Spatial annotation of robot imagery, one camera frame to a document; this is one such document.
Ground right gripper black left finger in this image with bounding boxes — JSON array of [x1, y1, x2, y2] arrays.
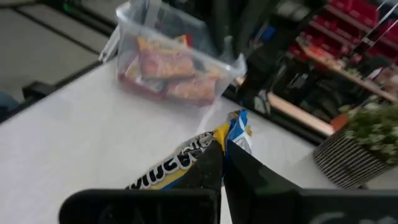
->
[[174, 139, 224, 191]]

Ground wooden table side board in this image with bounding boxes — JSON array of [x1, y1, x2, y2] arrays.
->
[[234, 76, 336, 137]]

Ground red storage bin shelf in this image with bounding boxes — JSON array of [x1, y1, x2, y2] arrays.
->
[[287, 0, 398, 68]]

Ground wooden workbench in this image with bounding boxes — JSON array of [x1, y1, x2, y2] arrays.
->
[[298, 43, 398, 103]]

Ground blue soy sauce ramen packet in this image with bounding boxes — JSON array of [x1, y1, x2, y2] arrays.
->
[[126, 109, 253, 190]]

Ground clear plastic bin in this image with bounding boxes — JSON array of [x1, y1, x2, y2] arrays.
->
[[98, 0, 248, 108]]

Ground roast beef ramen packet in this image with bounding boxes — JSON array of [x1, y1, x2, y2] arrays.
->
[[119, 54, 167, 99], [166, 73, 220, 105], [136, 36, 200, 80]]

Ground green plant in ribbed pot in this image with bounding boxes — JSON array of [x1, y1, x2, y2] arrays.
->
[[312, 102, 398, 190]]

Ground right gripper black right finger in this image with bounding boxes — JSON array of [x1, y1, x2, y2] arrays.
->
[[223, 140, 301, 224]]

